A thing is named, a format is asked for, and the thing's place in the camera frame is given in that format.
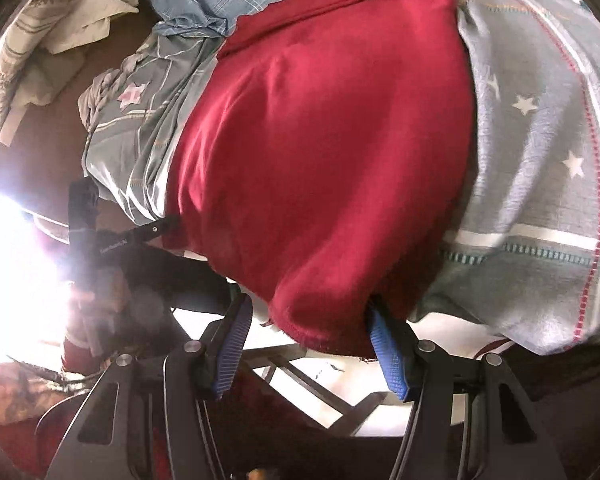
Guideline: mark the beige striped cloth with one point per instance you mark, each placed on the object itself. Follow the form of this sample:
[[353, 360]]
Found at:
[[46, 46]]

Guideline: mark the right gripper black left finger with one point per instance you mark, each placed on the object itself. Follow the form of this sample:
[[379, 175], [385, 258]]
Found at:
[[112, 433]]

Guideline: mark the person's left hand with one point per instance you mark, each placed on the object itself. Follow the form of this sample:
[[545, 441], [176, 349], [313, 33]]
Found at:
[[110, 318]]

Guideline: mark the grey star-print bed sheet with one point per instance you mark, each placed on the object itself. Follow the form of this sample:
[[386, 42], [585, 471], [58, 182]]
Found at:
[[521, 253]]

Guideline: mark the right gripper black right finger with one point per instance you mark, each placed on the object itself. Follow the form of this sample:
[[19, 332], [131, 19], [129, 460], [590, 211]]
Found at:
[[470, 419]]

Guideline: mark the red sweater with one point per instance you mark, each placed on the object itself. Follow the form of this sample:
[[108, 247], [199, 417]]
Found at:
[[323, 160]]

